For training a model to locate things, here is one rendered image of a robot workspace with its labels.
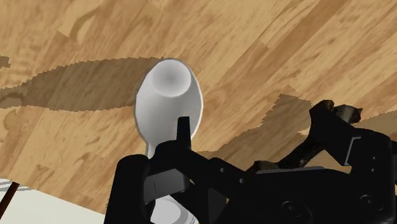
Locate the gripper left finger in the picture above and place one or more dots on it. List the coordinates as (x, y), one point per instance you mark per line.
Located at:
(130, 186)

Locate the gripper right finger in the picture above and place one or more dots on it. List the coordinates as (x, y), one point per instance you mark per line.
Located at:
(369, 155)

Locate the dark brown stick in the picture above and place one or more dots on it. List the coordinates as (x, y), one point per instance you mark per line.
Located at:
(9, 197)

